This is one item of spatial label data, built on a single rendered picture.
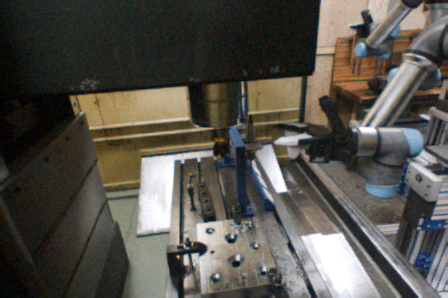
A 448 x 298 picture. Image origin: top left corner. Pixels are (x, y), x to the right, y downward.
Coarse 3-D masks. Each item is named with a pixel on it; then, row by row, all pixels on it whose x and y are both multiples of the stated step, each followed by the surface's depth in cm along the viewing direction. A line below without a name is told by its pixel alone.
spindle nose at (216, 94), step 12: (216, 84) 62; (228, 84) 62; (240, 84) 64; (192, 96) 65; (204, 96) 63; (216, 96) 63; (228, 96) 63; (240, 96) 66; (192, 108) 67; (204, 108) 65; (216, 108) 64; (228, 108) 65; (240, 108) 67; (192, 120) 69; (204, 120) 66; (216, 120) 65; (228, 120) 66; (240, 120) 68
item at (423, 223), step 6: (408, 204) 115; (408, 210) 116; (414, 210) 112; (402, 216) 120; (408, 216) 116; (414, 216) 112; (420, 216) 109; (408, 222) 116; (414, 222) 113; (420, 222) 110; (426, 222) 110; (432, 222) 110; (438, 222) 110; (444, 222) 110; (414, 228) 113; (420, 228) 112; (426, 228) 111; (432, 228) 111; (438, 228) 112
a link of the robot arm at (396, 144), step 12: (384, 132) 68; (396, 132) 68; (408, 132) 67; (384, 144) 67; (396, 144) 67; (408, 144) 66; (420, 144) 66; (372, 156) 71; (384, 156) 69; (396, 156) 68; (408, 156) 68
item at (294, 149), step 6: (282, 138) 68; (288, 138) 68; (294, 138) 68; (300, 138) 68; (276, 144) 68; (282, 144) 68; (288, 144) 68; (294, 144) 67; (306, 144) 69; (288, 150) 69; (294, 150) 69; (300, 150) 70; (294, 156) 70
